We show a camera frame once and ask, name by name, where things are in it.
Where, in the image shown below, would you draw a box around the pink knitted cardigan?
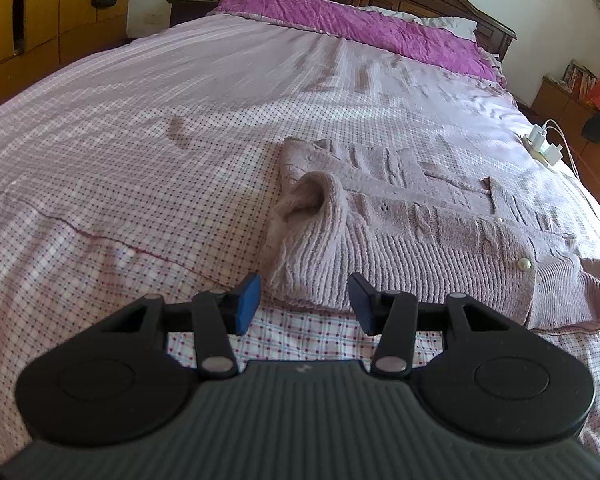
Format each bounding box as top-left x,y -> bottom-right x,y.
261,138 -> 600,330

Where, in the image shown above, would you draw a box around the pink checked bedspread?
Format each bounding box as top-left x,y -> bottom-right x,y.
0,14 -> 600,460

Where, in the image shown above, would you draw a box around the power strip with chargers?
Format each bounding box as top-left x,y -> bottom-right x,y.
522,125 -> 562,167

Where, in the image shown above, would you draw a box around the wooden dresser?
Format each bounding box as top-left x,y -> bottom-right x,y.
531,77 -> 600,203

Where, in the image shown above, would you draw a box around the books on dresser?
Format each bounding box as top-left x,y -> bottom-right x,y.
562,60 -> 597,100

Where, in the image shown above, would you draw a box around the white pillow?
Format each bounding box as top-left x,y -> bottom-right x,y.
358,6 -> 478,42

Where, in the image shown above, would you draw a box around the magenta quilted pillow cover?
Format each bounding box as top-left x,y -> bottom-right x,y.
215,0 -> 506,86

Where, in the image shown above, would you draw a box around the yellow wooden wardrobe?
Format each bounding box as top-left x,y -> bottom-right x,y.
0,0 -> 129,105

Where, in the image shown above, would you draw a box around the dark wooden nightstand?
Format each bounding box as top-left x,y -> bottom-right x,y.
166,0 -> 219,27

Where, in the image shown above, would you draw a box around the white charger cable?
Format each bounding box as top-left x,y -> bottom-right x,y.
540,118 -> 581,181

